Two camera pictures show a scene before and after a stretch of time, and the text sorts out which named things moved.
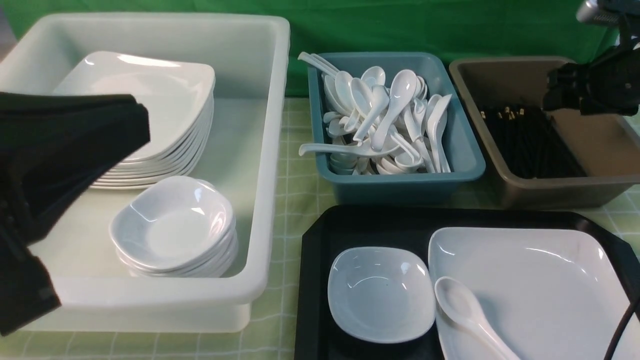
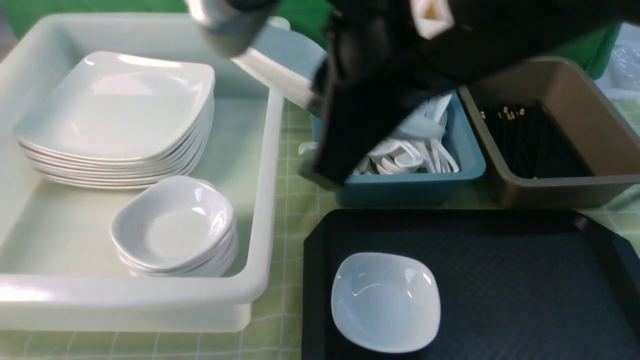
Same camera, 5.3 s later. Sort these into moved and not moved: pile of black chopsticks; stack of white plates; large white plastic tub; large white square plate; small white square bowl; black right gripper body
Moved: large white square plate; black right gripper body
Not moved: small white square bowl; stack of white plates; pile of black chopsticks; large white plastic tub
